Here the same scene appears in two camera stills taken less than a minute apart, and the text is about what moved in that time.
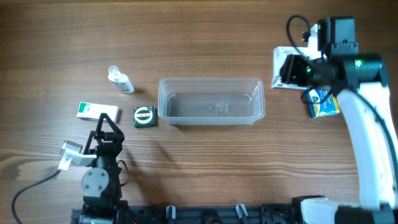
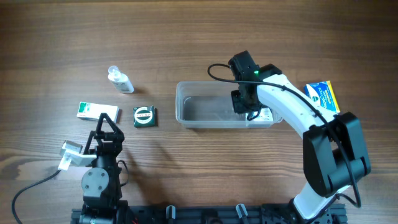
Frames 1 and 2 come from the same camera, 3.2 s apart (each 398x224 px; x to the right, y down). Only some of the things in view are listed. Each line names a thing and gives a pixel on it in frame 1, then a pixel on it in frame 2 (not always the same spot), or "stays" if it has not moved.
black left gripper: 106,139 stays
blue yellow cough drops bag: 322,102 stays
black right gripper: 296,70 to 244,101
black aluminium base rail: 240,214 stays
